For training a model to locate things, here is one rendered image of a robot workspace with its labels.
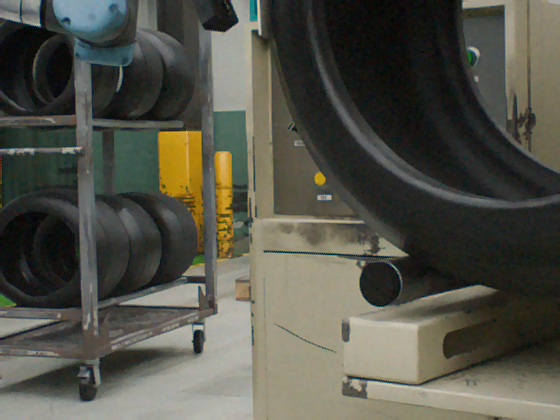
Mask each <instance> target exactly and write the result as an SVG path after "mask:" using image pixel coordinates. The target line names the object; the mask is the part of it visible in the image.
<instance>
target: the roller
mask: <svg viewBox="0 0 560 420"><path fill-rule="evenodd" d="M359 284H360V290H361V295H362V296H363V298H364V299H365V300H366V301H367V302H368V303H370V305H372V306H375V307H388V306H391V305H395V304H399V303H403V302H406V301H410V300H418V299H422V298H425V297H429V296H433V295H437V294H441V293H444V292H448V291H452V290H460V289H463V288H468V287H471V286H475V285H478V284H476V283H472V282H470V281H465V280H462V279H460V278H458V277H455V276H452V275H451V274H448V273H445V272H441V271H438V270H436V269H434V268H433V267H431V266H429V265H427V264H425V263H422V262H420V261H418V260H416V259H415V258H413V257H412V256H410V255H407V256H402V257H397V258H392V259H387V260H381V261H377V262H374V263H369V264H368V265H367V266H365V267H364V269H363V270H362V272H361V276H360V281H359Z"/></svg>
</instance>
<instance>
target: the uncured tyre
mask: <svg viewBox="0 0 560 420"><path fill-rule="evenodd" d="M462 2H463V0H269V30H270V37H271V43H272V50H273V54H274V59H275V63H276V68H277V71H278V79H279V82H280V86H281V88H282V91H283V95H284V98H285V100H286V103H287V105H288V110H289V113H290V115H291V117H292V119H293V121H294V124H295V125H296V127H297V132H298V134H299V135H300V137H301V139H302V141H303V143H304V144H305V146H306V149H307V151H308V153H309V154H310V156H311V157H312V159H313V161H314V162H315V164H316V166H317V168H318V169H319V171H321V173H322V174H323V176H324V178H325V180H327V181H328V183H329V184H330V185H331V187H332V188H333V189H334V191H335V192H336V193H337V195H338V196H339V197H340V198H341V199H343V202H344V203H345V204H346V205H347V206H348V207H349V208H351V209H352V211H353V212H354V213H355V214H356V215H357V216H358V217H360V218H361V220H362V221H363V222H364V223H365V224H366V225H368V226H369V227H370V228H371V229H372V230H374V231H375V232H376V233H377V234H378V235H379V236H381V237H383V238H384V239H385V240H387V241H388V242H389V243H390V244H391V245H394V246H396V247H397V248H398V249H399V250H401V251H403V252H404V253H406V254H408V255H410V256H412V257H413V258H415V259H416V260H418V261H420V262H422V263H425V264H427V265H429V266H431V267H433V268H435V269H437V270H439V271H442V272H445V273H448V274H451V275H452V276H455V277H458V278H460V279H462V280H465V281H470V282H472V283H476V284H478V285H481V286H485V287H487V288H491V289H495V290H503V291H508V292H513V293H519V294H525V295H534V296H549V297H560V171H559V170H557V169H555V168H553V167H551V166H550V165H549V164H547V163H543V162H542V161H541V160H540V159H538V158H537V157H535V156H534V155H532V153H529V152H528V151H527V150H526V149H524V148H523V146H522V145H521V144H518V143H517V142H516V141H515V140H514V138H513V137H512V136H511V135H509V134H508V133H507V132H506V130H505V128H504V127H503V126H501V124H500V123H499V122H498V120H497V119H496V117H495V116H494V115H493V113H492V112H491V110H490V108H488V106H487V103H486V101H485V99H484V98H483V97H482V95H481V93H480V91H479V89H478V85H477V82H476V80H475V78H474V76H473V73H472V71H471V68H470V65H469V58H468V54H467V51H466V45H465V40H464V34H463V23H462Z"/></svg>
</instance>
